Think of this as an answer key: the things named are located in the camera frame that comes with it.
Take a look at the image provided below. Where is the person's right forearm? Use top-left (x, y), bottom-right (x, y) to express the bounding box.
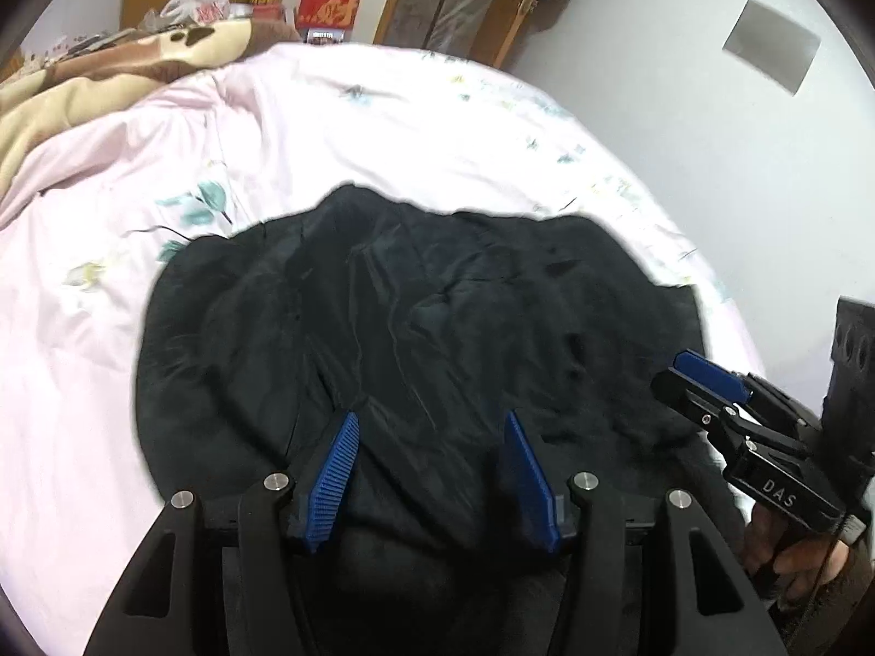
top-left (772, 540), bottom-right (875, 656)

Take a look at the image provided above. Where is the grey wall panel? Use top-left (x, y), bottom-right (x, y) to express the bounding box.
top-left (723, 0), bottom-right (821, 93)

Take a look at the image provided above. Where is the red gift box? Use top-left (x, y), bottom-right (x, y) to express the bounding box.
top-left (295, 0), bottom-right (362, 32)

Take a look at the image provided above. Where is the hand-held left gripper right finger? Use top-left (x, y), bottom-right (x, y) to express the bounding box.
top-left (504, 412), bottom-right (787, 656)

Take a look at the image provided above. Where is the white plastic bag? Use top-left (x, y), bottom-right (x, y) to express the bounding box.
top-left (159, 0), bottom-right (232, 26)

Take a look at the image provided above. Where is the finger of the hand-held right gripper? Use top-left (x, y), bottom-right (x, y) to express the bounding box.
top-left (672, 350), bottom-right (818, 433)
top-left (649, 369), bottom-right (811, 469)

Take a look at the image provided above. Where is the person's right hand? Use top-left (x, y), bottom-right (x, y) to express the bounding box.
top-left (742, 502), bottom-right (849, 604)

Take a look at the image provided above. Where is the brown dog print blanket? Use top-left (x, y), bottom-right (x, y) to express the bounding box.
top-left (0, 19), bottom-right (302, 194)

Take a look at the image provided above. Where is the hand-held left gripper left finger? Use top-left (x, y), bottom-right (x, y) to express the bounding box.
top-left (85, 412), bottom-right (361, 656)

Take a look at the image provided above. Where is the black puffer jacket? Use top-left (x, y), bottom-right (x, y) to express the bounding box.
top-left (137, 183), bottom-right (748, 656)

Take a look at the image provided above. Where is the pink floral duvet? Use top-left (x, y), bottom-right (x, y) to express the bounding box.
top-left (0, 41), bottom-right (767, 636)

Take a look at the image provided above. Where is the wooden framed screen door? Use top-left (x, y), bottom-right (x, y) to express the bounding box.
top-left (372, 0), bottom-right (565, 73)

